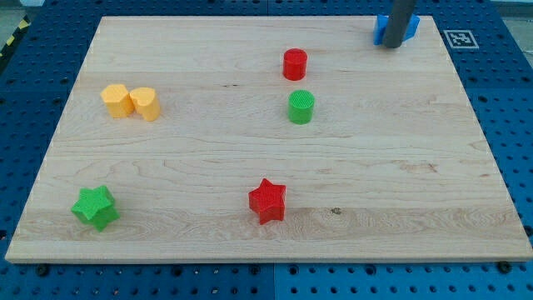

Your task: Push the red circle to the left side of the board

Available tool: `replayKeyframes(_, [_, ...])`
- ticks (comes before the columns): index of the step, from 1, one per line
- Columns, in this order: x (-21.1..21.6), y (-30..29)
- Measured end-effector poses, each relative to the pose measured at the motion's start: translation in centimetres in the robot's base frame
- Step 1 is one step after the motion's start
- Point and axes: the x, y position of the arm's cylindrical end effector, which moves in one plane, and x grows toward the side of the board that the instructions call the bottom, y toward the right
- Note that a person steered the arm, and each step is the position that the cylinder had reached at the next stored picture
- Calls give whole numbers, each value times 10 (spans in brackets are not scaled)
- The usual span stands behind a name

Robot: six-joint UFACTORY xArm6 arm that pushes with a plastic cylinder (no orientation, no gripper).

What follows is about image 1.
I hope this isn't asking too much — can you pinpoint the wooden board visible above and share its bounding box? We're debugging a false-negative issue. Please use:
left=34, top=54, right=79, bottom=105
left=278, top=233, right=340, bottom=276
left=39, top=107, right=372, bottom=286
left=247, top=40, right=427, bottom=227
left=6, top=16, right=532, bottom=264

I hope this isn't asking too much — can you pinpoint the red star block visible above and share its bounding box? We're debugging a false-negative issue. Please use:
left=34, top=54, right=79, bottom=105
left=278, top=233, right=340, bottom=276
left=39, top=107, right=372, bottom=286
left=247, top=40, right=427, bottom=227
left=248, top=178, right=286, bottom=225

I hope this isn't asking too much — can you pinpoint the green cylinder block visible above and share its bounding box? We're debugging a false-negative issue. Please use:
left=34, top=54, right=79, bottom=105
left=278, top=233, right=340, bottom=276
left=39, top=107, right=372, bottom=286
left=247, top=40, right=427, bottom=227
left=287, top=90, right=315, bottom=124

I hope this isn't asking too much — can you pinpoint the red cylinder block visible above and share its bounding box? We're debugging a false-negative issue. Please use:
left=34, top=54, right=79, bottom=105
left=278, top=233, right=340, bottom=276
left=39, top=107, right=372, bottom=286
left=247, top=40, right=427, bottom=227
left=282, top=48, right=308, bottom=81

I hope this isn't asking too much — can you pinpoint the yellow heart block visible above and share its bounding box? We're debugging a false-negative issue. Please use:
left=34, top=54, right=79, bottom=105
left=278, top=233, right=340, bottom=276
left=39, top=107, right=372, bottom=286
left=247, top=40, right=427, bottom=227
left=129, top=87, right=161, bottom=122

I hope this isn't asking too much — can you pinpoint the yellow pentagon block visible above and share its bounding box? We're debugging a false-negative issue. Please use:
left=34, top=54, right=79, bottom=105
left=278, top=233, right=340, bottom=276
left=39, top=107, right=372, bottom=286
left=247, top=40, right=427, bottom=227
left=100, top=84, right=135, bottom=118

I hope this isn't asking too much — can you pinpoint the blue block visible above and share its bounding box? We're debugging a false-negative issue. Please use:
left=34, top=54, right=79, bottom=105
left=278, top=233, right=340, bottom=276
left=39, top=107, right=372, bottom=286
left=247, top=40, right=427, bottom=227
left=373, top=15, right=420, bottom=46

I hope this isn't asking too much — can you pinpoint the green star block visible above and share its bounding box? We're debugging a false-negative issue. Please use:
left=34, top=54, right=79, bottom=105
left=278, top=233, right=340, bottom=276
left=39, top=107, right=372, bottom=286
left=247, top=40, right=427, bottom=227
left=71, top=185, right=120, bottom=232

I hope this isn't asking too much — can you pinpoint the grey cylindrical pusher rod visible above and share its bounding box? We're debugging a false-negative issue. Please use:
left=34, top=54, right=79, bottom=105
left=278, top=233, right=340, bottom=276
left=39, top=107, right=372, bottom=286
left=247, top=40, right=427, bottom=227
left=382, top=0, right=416, bottom=48

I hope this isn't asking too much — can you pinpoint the white fiducial marker tag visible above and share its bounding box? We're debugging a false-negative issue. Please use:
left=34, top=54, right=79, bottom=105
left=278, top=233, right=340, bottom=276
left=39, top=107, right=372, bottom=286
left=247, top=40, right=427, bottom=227
left=444, top=29, right=479, bottom=49

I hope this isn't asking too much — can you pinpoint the black screw front left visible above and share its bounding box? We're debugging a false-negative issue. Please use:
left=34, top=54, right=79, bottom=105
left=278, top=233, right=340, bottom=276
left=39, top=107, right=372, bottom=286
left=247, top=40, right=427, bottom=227
left=35, top=264, right=50, bottom=278

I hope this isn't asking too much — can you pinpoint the black screw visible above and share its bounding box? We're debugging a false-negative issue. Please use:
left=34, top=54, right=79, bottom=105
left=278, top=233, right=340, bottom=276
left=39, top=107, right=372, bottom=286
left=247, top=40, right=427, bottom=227
left=496, top=261, right=512, bottom=274
left=35, top=264, right=50, bottom=278

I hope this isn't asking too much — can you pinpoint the black screw front right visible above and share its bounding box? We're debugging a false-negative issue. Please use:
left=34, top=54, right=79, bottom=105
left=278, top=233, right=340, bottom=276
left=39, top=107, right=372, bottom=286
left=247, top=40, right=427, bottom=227
left=496, top=261, right=512, bottom=274

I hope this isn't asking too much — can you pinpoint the yellow black hazard tape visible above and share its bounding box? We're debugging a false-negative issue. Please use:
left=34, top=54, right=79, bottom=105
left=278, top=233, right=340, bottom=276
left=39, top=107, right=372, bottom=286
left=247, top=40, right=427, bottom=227
left=1, top=15, right=31, bottom=60

